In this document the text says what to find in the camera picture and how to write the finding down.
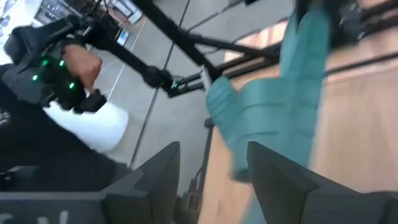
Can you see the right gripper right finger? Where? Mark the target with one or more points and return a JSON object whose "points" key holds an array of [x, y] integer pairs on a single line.
{"points": [[280, 193]]}

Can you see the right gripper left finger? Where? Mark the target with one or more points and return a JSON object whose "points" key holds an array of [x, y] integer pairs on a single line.
{"points": [[149, 193]]}

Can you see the green rubber slide sandal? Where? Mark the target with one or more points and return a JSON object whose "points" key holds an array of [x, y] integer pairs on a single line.
{"points": [[273, 109]]}

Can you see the person's hand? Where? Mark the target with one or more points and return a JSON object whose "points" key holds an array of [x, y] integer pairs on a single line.
{"points": [[82, 65]]}

